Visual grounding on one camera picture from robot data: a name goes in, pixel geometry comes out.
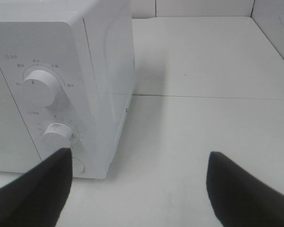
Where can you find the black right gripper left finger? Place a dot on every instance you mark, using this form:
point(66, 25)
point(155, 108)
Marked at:
point(36, 198)

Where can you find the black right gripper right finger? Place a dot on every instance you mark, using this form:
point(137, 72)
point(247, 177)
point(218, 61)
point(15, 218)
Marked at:
point(238, 198)

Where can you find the white microwave door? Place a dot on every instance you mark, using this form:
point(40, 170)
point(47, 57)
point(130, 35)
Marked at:
point(17, 151)

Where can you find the white microwave knob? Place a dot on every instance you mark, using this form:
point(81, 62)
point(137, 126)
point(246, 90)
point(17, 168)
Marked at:
point(57, 136)
point(41, 88)

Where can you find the round white door button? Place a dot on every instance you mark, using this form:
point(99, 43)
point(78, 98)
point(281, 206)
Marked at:
point(78, 168)

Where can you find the white microwave oven body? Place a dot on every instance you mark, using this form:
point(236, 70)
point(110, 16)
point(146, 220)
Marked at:
point(88, 46)

